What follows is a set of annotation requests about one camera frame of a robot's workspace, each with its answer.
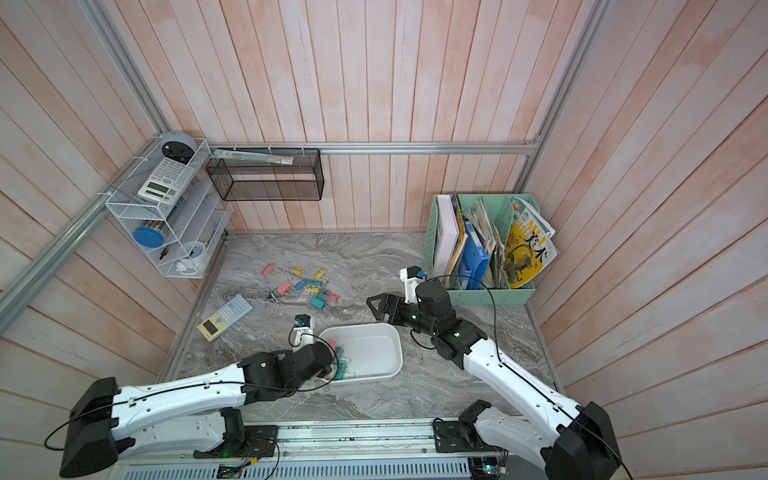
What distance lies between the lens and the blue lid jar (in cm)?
77

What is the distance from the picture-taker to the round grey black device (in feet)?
2.67

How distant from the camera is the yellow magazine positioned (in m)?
0.87
